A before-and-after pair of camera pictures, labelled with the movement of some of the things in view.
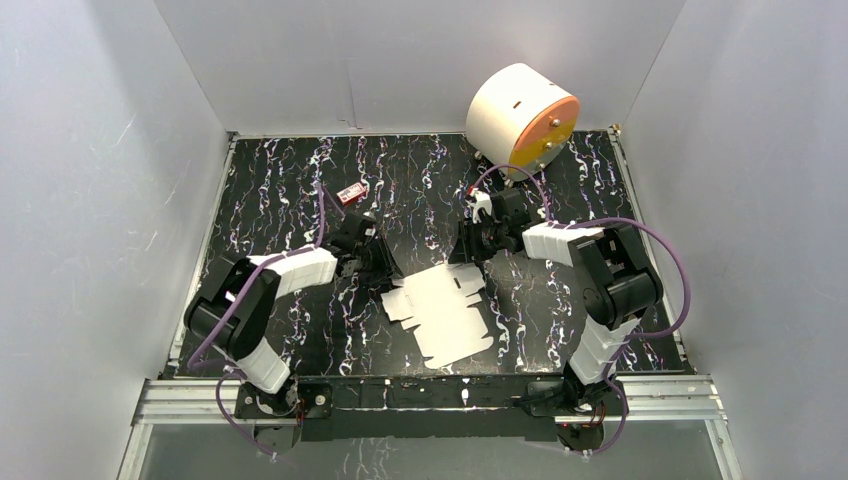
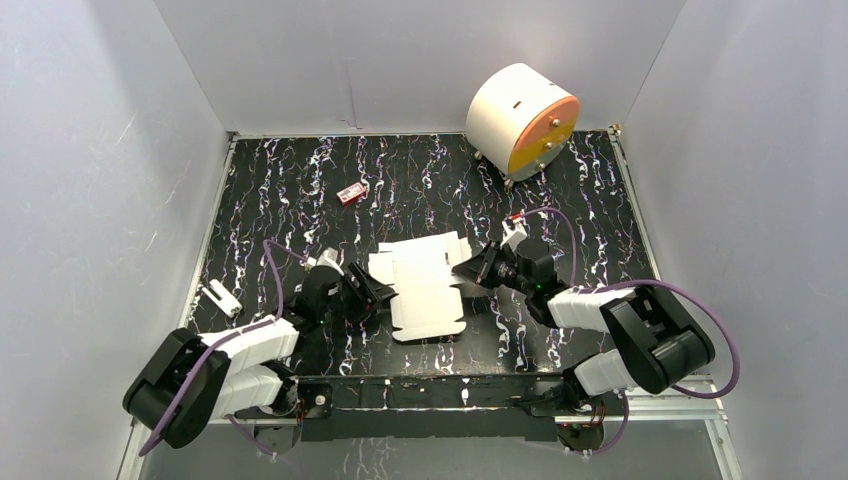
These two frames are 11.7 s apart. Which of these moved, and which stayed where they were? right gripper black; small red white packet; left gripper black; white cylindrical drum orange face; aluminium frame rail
Moved: left gripper black; right gripper black
Stayed: aluminium frame rail; white cylindrical drum orange face; small red white packet
